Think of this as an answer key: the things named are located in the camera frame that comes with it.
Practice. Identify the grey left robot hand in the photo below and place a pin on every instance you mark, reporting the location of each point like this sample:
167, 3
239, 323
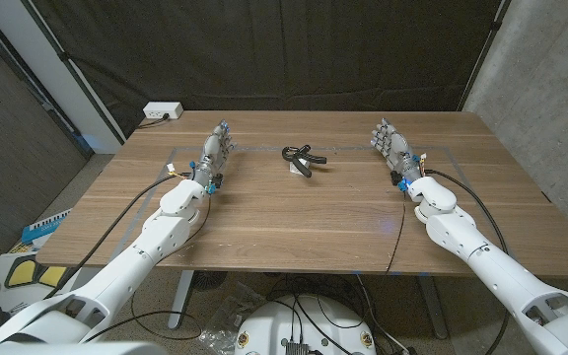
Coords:
211, 153

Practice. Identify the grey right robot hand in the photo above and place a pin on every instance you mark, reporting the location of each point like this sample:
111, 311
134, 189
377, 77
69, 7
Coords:
397, 150

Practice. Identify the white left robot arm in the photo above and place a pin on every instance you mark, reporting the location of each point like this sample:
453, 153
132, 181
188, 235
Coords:
131, 261

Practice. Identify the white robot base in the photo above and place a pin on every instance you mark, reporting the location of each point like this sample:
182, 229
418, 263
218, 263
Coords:
264, 330

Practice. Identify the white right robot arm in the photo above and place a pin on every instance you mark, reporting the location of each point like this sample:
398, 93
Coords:
501, 276

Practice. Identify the small white block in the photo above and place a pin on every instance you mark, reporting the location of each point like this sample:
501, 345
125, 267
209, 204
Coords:
295, 168

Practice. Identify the white power strip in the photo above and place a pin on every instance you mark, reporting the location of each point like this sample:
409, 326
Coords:
163, 109

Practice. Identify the round black floor fan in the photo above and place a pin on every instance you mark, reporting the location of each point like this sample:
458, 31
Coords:
210, 279

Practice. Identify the black backdrop curtain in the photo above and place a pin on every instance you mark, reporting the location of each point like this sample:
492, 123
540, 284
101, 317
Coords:
284, 49

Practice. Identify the black backdrop stand pole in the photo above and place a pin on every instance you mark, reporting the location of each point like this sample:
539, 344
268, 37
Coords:
74, 74
483, 49

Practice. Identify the white table leg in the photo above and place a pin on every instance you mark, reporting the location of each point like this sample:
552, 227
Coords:
181, 301

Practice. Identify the grey table leg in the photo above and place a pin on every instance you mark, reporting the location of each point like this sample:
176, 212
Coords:
432, 305

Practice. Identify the clear plastic bag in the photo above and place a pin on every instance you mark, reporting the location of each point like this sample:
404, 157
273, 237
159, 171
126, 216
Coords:
227, 320

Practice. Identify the blue and white box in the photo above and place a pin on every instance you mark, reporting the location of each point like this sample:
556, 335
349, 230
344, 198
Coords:
45, 227

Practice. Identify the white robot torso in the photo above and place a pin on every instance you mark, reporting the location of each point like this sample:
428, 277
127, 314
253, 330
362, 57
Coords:
67, 349

